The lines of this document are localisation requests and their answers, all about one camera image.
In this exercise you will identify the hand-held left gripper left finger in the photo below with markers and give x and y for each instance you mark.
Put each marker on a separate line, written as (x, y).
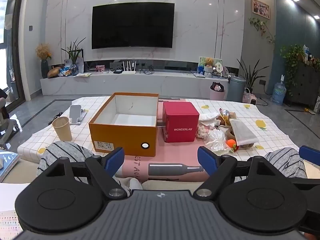
(115, 158)

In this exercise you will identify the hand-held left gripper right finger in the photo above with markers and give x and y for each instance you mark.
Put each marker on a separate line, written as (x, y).
(207, 158)

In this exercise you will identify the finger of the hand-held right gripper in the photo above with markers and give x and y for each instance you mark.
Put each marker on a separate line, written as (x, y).
(310, 155)

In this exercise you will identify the orange cardboard box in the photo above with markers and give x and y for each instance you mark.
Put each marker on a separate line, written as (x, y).
(117, 135)

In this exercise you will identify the white tissue paper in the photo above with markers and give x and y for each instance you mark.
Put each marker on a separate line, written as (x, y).
(208, 117)

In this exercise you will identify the cream fleece towel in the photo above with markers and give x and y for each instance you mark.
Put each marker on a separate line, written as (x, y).
(243, 132)

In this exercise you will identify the clear plastic bag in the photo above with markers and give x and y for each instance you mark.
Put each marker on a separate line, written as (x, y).
(217, 140)

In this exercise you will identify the person's right leg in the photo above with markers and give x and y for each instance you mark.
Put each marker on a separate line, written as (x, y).
(285, 161)

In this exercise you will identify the person's leg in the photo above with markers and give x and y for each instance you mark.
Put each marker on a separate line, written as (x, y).
(65, 152)
(285, 161)

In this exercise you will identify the orange ball toy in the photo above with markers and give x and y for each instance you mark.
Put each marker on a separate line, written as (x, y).
(230, 143)

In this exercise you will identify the bag of pink marshmallows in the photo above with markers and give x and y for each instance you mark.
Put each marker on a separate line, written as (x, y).
(203, 131)

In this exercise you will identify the pink printed mat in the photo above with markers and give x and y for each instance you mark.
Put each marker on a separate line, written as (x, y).
(172, 155)

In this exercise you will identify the red cube box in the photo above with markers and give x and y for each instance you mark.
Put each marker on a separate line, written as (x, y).
(180, 127)

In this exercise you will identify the white checked lemon-print blanket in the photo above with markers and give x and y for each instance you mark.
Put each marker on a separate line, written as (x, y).
(272, 130)

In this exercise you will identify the silver yellow snack packet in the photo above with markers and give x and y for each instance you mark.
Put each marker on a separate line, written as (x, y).
(226, 112)

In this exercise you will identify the person's left leg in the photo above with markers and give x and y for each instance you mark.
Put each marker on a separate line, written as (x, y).
(65, 152)

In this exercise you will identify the silver phone stand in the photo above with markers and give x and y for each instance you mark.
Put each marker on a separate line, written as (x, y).
(76, 115)

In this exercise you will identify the brown paper cup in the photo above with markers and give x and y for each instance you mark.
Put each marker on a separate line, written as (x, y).
(62, 130)

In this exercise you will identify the pink waste bin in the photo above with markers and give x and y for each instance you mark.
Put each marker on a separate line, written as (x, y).
(217, 93)

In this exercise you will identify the blue water bottle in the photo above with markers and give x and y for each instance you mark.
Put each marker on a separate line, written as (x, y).
(278, 93)

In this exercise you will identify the dark grey cabinet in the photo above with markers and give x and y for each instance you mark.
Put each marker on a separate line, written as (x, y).
(305, 85)

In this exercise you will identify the pink woven basket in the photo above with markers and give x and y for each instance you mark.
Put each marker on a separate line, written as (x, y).
(247, 96)

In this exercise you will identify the grey pedal trash can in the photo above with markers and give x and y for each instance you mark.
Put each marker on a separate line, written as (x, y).
(236, 90)

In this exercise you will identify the pink space heater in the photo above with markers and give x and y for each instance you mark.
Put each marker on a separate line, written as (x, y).
(254, 100)

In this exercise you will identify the white marble TV console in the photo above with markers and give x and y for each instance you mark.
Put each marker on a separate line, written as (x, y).
(140, 83)

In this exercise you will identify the flat book on console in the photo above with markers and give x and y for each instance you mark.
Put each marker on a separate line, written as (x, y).
(198, 75)

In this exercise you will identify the round white hand fan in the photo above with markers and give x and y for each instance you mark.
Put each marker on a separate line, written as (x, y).
(225, 72)

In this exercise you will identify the white router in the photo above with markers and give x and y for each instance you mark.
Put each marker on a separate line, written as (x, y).
(128, 70)

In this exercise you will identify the long-leaf potted plant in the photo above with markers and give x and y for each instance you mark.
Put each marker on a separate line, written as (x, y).
(251, 76)

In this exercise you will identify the small teddy bear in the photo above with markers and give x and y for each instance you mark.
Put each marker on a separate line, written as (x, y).
(209, 62)

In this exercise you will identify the green ivy plant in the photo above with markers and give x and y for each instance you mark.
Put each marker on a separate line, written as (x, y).
(292, 57)

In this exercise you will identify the pile of snack bags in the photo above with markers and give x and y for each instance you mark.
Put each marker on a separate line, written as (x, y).
(65, 71)

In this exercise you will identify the brown round bread-like object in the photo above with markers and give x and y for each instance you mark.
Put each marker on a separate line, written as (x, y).
(53, 72)

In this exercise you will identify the blue book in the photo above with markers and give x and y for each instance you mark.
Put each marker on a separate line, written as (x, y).
(7, 162)

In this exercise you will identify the green plant in glass vase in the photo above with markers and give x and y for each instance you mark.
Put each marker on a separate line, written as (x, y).
(73, 55)

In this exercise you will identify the grey office chair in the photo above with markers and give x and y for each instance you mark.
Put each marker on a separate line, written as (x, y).
(6, 127)

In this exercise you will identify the dark grey vase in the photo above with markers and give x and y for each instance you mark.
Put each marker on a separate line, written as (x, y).
(45, 68)

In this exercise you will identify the white dotted paper sheet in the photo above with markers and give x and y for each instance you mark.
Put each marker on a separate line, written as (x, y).
(8, 205)

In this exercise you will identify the yellow dried flowers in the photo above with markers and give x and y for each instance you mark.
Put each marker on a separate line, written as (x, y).
(43, 51)

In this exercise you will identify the hanging green vine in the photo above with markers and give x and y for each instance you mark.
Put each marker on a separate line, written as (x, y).
(261, 26)

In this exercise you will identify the black wall socket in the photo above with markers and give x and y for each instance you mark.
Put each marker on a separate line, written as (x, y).
(262, 82)

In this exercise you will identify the pink photo frame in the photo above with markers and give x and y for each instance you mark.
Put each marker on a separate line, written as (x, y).
(100, 68)

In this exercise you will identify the black wall television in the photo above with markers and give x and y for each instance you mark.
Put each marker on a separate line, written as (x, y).
(132, 25)

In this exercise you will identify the framed wall picture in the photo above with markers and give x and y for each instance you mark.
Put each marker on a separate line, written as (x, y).
(260, 8)

